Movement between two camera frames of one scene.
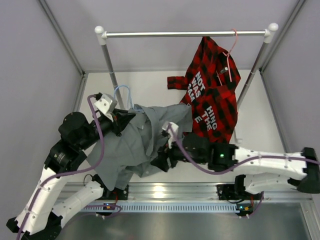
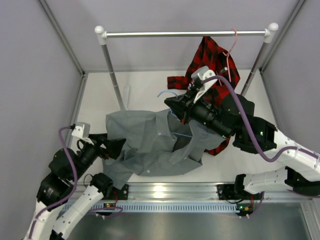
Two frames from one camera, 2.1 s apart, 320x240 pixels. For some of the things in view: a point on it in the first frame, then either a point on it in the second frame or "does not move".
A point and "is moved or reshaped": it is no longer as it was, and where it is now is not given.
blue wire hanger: [129, 96] to [173, 113]
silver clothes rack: [269, 31] does not move
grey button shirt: [129, 150] is moved or reshaped
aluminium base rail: [196, 193] does not move
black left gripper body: [117, 127] to [108, 152]
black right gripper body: [175, 152] to [189, 108]
